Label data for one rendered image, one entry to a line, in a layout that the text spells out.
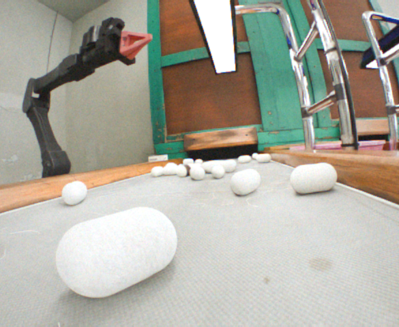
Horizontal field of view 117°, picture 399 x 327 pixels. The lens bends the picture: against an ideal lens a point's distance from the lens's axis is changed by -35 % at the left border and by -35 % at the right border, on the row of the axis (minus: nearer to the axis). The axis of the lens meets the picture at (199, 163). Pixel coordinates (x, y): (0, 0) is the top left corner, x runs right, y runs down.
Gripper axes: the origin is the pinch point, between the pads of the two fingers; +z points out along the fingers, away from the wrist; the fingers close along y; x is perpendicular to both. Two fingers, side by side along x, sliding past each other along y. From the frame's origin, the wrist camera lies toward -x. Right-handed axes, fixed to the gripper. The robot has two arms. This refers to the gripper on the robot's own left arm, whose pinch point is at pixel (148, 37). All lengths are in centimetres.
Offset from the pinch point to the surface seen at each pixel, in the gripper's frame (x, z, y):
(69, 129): -14, -188, 122
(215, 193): 32.2, 16.6, -19.9
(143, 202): 32.3, 10.8, -22.3
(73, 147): 9, -182, 122
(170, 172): 31.8, 5.4, -3.4
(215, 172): 31.3, 15.3, -11.5
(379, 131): 24, 81, 40
